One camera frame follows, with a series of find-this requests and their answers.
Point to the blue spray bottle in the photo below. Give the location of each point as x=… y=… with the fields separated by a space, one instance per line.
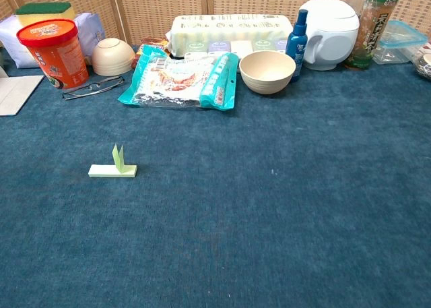
x=296 y=48

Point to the light green paper strip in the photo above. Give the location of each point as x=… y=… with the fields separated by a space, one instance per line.
x=101 y=170

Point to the patterned glass bowl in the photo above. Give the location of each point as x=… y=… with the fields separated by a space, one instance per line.
x=425 y=65

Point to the wicker folding screen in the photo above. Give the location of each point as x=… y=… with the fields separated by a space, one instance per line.
x=161 y=4

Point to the white plastic tissue pack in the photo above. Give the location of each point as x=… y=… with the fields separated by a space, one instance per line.
x=13 y=41

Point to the red instant noodle cup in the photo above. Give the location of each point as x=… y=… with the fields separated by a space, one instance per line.
x=57 y=62

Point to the green pocket tissue pack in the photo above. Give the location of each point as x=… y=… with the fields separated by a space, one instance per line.
x=264 y=45
x=196 y=46

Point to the blue carpet table cover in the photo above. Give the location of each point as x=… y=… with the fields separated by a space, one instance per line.
x=235 y=220

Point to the green tea bottle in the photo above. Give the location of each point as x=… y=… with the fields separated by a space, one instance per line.
x=370 y=35

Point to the purple pocket tissue pack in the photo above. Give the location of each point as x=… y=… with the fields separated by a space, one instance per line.
x=219 y=46
x=281 y=45

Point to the upright beige bowl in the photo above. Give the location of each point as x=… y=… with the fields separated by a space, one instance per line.
x=266 y=79

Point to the white toilet paper roll pack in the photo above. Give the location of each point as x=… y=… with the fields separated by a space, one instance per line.
x=229 y=28

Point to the black-rimmed eyeglasses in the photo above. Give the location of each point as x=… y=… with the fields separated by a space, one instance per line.
x=95 y=85

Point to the teal and clear snack bag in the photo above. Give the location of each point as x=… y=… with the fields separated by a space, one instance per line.
x=175 y=79

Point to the yellow sponge with green scourer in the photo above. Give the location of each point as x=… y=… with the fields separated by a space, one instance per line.
x=43 y=16

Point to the brown cookie package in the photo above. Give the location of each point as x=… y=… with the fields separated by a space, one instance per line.
x=151 y=42

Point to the clear container with blue lid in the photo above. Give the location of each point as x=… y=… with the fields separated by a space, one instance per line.
x=400 y=41

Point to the upturned beige bowl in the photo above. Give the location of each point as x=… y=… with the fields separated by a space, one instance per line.
x=112 y=58

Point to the pink pocket tissue pack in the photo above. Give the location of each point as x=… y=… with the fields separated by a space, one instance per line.
x=241 y=48

